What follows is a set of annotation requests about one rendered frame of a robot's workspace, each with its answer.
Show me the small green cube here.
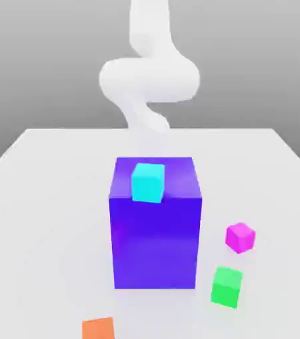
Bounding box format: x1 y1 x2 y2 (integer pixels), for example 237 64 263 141
210 266 244 310

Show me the large purple box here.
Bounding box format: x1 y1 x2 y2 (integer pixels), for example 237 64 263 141
108 156 203 290

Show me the small orange cube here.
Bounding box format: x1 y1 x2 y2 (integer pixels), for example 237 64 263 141
81 316 115 339

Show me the small cyan cube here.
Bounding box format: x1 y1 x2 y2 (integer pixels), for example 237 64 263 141
131 162 166 204

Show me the small magenta cube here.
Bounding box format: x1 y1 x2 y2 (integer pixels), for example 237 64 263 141
225 222 256 254

